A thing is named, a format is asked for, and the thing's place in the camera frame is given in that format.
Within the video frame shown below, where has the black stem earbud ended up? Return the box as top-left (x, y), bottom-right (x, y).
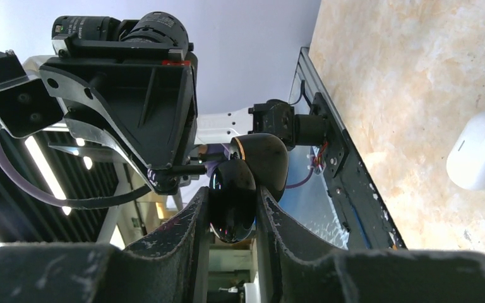
top-left (147, 164), bottom-right (207, 194)

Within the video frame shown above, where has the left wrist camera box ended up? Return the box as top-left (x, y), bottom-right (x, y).
top-left (0, 50), bottom-right (64, 138)

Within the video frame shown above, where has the white earbud charging case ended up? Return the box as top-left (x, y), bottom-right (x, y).
top-left (446, 111), bottom-right (485, 191)

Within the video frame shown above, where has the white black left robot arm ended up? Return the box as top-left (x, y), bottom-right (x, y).
top-left (40, 11), bottom-right (330, 195)

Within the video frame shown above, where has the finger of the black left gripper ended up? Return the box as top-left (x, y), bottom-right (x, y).
top-left (39, 57), bottom-right (198, 174)
top-left (47, 117), bottom-right (153, 191)

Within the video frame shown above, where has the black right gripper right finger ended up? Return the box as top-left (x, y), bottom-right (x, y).
top-left (256, 187), bottom-right (485, 302)

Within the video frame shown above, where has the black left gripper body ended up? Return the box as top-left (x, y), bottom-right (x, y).
top-left (52, 31), bottom-right (197, 80)

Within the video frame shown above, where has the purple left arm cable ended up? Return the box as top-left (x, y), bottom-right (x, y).
top-left (0, 104), bottom-right (152, 210)

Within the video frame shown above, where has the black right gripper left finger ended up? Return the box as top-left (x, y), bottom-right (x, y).
top-left (0, 187), bottom-right (208, 302)

